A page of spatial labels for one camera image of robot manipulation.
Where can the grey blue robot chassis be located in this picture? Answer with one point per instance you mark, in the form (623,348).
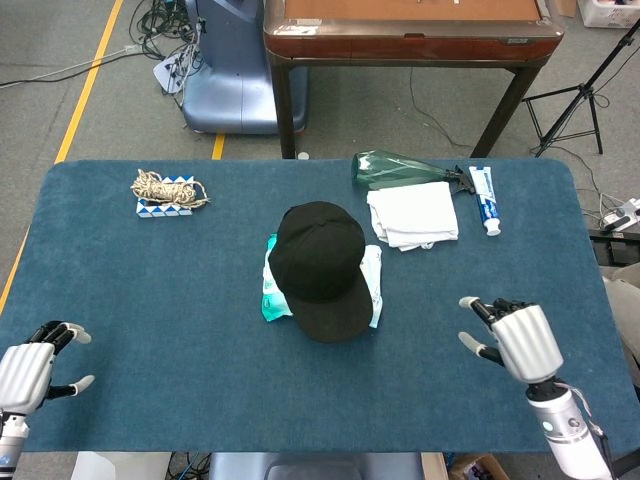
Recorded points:
(315,467)

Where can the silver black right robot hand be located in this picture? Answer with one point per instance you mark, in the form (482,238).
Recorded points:
(527,345)

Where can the black camera tripod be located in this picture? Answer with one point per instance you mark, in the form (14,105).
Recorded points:
(582,95)

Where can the folded white cloth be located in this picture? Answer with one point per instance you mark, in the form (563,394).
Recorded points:
(415,215)

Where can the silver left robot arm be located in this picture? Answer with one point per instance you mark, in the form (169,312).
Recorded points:
(11,442)

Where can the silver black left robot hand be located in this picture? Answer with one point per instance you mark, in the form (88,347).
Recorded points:
(25,370)

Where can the cardboard box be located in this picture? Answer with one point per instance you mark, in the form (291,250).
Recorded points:
(475,470)

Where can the blue white toothpaste tube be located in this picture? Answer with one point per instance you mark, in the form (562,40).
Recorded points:
(487,197)

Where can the white power strip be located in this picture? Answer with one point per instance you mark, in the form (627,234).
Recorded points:
(622,212)

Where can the green wet wipes pack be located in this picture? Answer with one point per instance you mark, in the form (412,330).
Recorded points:
(274,302)

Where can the light blue wet wipes pack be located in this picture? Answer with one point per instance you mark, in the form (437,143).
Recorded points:
(374,280)

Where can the brown wooden mahjong table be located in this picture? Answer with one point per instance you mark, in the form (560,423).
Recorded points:
(410,45)

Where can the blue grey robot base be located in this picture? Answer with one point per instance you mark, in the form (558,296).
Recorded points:
(230,75)

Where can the short yellow floor tape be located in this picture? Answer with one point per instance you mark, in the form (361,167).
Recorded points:
(218,146)

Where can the black baseball cap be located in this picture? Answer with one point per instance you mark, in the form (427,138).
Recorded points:
(320,270)

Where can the blue carpet table cover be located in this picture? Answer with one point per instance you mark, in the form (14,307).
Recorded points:
(175,310)

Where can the white storage box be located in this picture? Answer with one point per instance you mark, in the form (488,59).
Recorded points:
(610,12)

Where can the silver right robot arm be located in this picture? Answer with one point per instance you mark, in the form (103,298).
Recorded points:
(565,425)

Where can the long yellow floor tape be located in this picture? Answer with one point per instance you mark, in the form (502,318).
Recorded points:
(87,85)

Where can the blue white snake cube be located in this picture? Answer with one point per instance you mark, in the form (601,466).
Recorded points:
(165,212)

